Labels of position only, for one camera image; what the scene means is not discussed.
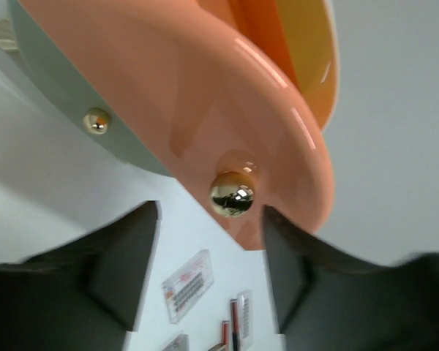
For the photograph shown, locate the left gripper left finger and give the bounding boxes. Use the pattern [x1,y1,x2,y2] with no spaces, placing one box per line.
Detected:
[0,201,160,350]

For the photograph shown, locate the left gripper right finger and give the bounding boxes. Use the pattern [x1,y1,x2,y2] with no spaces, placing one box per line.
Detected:
[261,206,439,350]

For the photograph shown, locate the red lip liner tube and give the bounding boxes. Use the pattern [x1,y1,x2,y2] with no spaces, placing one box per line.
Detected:
[221,320,230,347]

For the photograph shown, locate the pink top drawer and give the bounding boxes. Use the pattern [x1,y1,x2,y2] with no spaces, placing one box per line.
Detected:
[18,1,334,250]

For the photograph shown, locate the yellow drawer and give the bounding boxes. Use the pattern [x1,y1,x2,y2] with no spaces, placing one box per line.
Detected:
[230,0,339,129]

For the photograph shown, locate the right false lash box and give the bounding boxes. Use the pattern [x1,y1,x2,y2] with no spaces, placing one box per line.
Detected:
[237,290,253,349]

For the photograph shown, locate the false lash box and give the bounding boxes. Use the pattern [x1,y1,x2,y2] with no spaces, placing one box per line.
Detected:
[162,249,214,324]
[237,290,253,349]

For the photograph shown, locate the left false lash box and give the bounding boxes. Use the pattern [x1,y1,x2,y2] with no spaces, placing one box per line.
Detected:
[162,249,214,324]

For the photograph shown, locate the cream rounded drawer cabinet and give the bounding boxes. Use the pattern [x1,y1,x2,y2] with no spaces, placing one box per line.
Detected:
[0,1,171,177]

